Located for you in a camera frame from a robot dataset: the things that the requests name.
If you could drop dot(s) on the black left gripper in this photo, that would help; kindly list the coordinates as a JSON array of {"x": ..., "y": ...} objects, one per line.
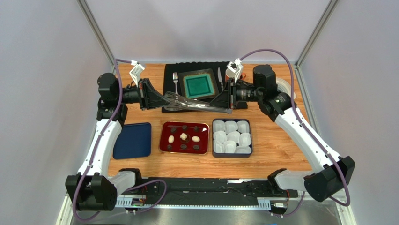
[{"x": 148, "y": 97}]

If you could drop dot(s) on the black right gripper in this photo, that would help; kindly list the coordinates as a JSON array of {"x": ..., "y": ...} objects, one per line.
[{"x": 231, "y": 93}]

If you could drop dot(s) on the metal serving tongs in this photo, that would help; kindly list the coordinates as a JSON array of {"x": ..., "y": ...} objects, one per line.
[{"x": 180, "y": 103}]

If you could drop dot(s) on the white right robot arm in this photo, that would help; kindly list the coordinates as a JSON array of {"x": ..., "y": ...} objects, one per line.
[{"x": 330, "y": 172}]

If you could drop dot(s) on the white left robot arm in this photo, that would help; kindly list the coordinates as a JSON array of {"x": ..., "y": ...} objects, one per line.
[{"x": 99, "y": 140}]

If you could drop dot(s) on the white oval chocolate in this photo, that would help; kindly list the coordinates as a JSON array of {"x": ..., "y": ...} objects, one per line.
[
  {"x": 171, "y": 139},
  {"x": 195, "y": 139}
]

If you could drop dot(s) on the cream cube chocolate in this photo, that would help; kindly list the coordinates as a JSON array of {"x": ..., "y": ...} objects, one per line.
[{"x": 183, "y": 136}]

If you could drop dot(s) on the red lacquer chocolate tray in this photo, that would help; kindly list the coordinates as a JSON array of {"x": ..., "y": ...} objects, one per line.
[{"x": 203, "y": 134}]

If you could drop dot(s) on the white paper cup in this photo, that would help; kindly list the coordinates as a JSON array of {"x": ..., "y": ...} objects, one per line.
[
  {"x": 245, "y": 139},
  {"x": 233, "y": 136},
  {"x": 243, "y": 126},
  {"x": 230, "y": 126},
  {"x": 243, "y": 150},
  {"x": 220, "y": 136},
  {"x": 218, "y": 125},
  {"x": 219, "y": 148},
  {"x": 229, "y": 147}
]

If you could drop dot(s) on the black cloth placemat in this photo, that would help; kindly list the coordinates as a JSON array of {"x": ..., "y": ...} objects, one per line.
[{"x": 169, "y": 86}]

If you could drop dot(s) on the orange ceramic mug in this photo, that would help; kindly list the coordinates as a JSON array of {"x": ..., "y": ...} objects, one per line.
[{"x": 243, "y": 75}]

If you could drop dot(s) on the silver table knife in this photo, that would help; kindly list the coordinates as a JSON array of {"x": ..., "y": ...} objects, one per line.
[{"x": 219, "y": 75}]

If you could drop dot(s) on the teal square plate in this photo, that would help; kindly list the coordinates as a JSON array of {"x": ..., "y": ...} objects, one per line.
[{"x": 198, "y": 84}]

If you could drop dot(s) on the silver fork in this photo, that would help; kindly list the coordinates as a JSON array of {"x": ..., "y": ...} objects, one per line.
[{"x": 175, "y": 80}]

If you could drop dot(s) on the dark blue box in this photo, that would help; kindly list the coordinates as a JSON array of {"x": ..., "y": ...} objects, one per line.
[{"x": 224, "y": 155}]

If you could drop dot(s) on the dark blue box lid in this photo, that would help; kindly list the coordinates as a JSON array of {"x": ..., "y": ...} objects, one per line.
[{"x": 134, "y": 141}]

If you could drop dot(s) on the white round lid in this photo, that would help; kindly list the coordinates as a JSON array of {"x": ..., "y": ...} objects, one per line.
[{"x": 284, "y": 86}]

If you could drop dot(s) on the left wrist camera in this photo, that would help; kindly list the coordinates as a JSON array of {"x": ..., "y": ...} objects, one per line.
[{"x": 136, "y": 71}]

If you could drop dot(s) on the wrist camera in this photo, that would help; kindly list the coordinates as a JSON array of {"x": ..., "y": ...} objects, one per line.
[
  {"x": 136, "y": 71},
  {"x": 235, "y": 64}
]

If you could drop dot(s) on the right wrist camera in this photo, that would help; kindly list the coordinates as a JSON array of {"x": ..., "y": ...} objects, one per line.
[{"x": 235, "y": 64}]

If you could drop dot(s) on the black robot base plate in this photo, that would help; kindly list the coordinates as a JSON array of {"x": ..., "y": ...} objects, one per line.
[{"x": 203, "y": 193}]

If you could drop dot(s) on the aluminium frame rail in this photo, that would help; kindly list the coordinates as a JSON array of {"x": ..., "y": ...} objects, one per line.
[{"x": 300, "y": 211}]

